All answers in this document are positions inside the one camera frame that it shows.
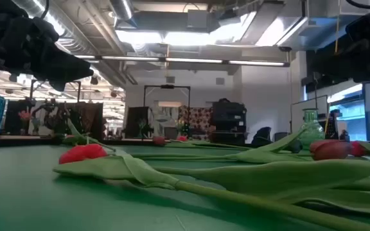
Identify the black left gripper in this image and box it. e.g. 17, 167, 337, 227
0, 15, 94, 92

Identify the ribbed silver air duct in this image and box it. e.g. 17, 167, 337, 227
11, 0, 127, 65

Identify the round silver air duct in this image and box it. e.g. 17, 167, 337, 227
109, 0, 135, 21

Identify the black metal gantry frame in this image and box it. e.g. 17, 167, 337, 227
143, 84, 191, 108
29, 79, 82, 104

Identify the green glass vase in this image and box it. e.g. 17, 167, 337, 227
297, 108, 326, 150

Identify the black upright panel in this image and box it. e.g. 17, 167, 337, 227
125, 106, 150, 139

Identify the black mesh stand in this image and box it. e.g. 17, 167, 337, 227
324, 109, 340, 141

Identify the whiteboard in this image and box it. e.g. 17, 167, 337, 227
289, 94, 330, 134

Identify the grey rectangular ceiling duct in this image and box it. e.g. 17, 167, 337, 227
116, 0, 308, 49

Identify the green table mat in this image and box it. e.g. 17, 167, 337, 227
0, 142, 370, 231

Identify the long ceiling light bar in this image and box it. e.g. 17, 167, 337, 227
74, 54, 290, 67

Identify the black cabinet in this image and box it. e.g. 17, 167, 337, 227
211, 101, 248, 144

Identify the black office chair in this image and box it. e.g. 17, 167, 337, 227
251, 126, 273, 145

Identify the red patterned backdrop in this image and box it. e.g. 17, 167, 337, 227
177, 105, 220, 142

